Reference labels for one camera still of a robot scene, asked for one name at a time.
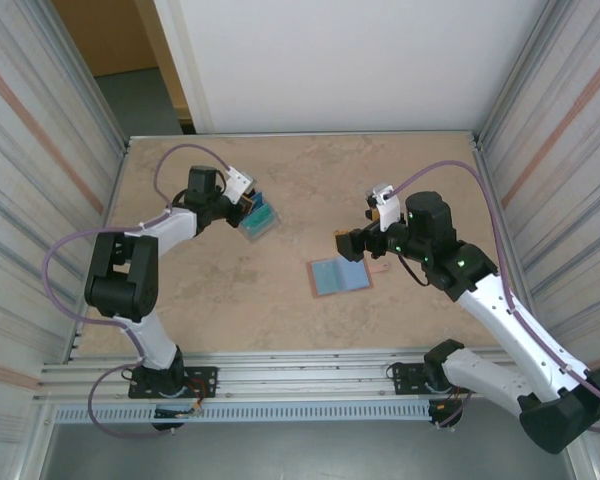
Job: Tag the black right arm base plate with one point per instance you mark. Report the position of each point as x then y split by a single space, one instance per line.
405 375

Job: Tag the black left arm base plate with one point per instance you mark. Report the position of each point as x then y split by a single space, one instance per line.
205 375

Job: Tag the brown wooden panel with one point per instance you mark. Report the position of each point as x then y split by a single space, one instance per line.
105 35

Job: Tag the blue credit card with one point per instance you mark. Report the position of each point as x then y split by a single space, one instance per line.
266 206

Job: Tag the teal credit card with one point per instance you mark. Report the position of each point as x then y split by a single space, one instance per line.
261 224

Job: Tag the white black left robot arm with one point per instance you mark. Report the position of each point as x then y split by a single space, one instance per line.
175 225

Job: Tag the translucent corrugated side panel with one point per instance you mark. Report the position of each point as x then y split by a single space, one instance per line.
570 150
30 175

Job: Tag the aluminium mounting rail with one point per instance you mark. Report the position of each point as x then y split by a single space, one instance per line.
305 372

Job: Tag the clear acrylic card stand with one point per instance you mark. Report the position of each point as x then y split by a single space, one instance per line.
275 222

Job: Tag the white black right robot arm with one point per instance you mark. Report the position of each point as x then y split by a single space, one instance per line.
510 320

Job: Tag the white partition board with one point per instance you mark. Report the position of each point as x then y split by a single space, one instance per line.
330 60

